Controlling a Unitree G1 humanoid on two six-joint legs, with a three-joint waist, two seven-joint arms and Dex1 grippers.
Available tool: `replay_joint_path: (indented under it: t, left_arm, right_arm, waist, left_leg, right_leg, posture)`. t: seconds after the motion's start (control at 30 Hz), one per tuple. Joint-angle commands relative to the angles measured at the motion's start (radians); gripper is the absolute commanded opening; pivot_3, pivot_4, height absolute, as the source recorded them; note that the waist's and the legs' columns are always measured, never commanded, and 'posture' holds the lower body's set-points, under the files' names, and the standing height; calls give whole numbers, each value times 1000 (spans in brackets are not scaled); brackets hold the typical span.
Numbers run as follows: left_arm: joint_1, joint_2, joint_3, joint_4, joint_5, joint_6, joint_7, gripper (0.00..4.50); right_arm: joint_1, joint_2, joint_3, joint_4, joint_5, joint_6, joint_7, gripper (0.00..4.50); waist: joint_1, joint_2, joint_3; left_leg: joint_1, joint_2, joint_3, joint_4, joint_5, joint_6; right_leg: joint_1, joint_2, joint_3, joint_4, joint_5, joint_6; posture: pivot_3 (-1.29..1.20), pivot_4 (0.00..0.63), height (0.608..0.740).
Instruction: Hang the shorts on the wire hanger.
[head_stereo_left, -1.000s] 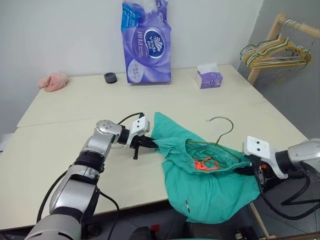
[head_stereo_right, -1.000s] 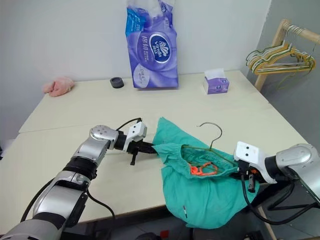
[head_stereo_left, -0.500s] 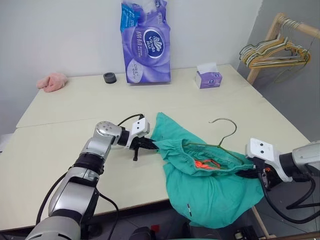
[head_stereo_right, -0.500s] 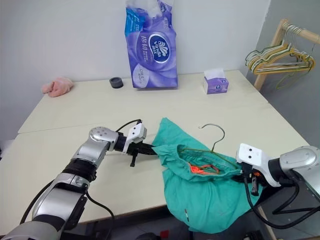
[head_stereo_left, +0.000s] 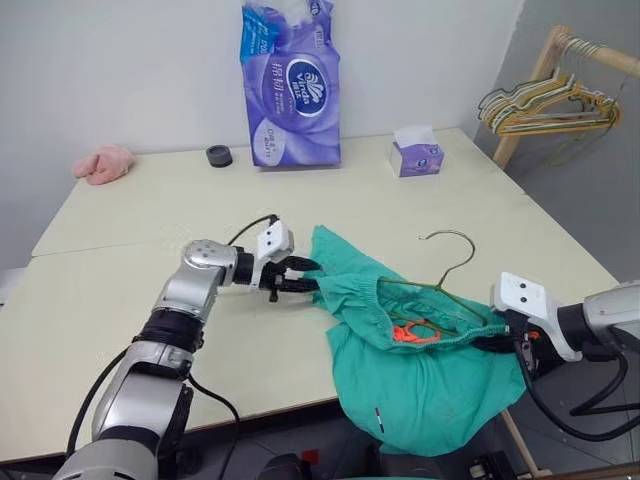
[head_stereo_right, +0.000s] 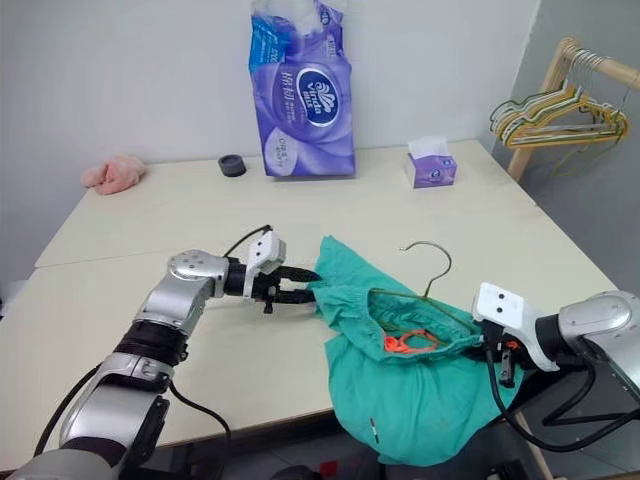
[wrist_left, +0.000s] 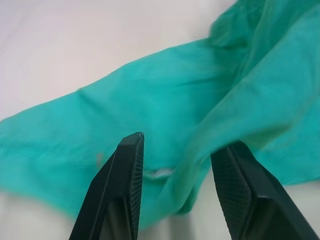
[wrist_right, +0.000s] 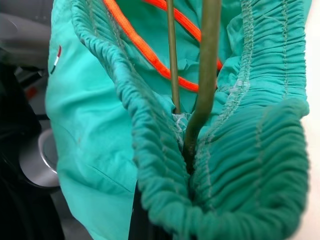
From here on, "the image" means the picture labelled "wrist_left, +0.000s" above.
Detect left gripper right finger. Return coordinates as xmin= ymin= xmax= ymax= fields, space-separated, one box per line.
xmin=210 ymin=141 xmax=320 ymax=240

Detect green shorts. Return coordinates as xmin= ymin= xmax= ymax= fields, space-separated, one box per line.
xmin=0 ymin=0 xmax=320 ymax=230

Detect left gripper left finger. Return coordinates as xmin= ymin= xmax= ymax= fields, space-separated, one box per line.
xmin=68 ymin=131 xmax=146 ymax=240

